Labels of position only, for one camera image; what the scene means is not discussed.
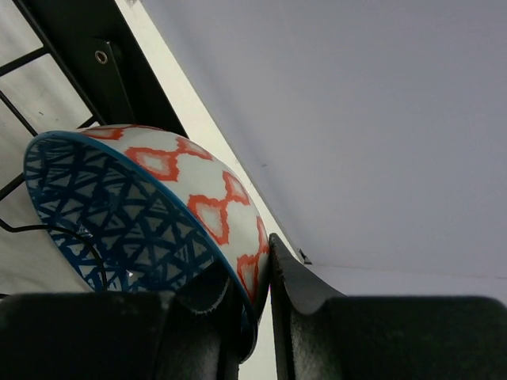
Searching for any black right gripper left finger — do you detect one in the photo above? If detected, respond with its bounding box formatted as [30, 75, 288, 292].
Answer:
[1, 263, 241, 379]

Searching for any blue patterned bowl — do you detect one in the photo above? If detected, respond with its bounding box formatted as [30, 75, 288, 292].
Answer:
[23, 124, 269, 359]

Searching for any black wire dish rack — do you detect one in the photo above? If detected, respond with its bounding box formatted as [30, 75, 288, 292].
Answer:
[0, 0, 189, 296]

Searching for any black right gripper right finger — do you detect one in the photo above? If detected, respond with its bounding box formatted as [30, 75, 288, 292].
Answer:
[269, 234, 506, 379]

